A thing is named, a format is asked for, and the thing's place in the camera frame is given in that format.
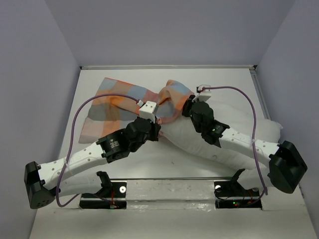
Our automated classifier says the white pillow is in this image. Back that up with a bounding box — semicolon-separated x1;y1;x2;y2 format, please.
161;100;282;177

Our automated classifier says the multicolour checked pillowcase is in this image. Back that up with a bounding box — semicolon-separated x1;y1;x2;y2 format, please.
78;78;194;144

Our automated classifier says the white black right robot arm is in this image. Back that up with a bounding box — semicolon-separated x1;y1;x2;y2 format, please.
182;95;308;194

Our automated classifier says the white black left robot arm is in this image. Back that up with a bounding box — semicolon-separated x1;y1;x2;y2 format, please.
24;117;160;209

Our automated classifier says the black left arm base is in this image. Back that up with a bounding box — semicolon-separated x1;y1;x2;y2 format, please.
79;171;127;210

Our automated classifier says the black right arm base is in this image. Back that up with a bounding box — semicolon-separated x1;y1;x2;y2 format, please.
214;169;262;209

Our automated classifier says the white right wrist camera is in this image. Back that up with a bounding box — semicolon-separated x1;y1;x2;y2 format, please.
194;85;212;102

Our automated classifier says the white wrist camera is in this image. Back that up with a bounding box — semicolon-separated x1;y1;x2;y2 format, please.
194;85;212;102
138;101;158;122

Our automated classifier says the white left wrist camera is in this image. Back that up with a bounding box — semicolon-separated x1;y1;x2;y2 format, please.
138;101;158;122

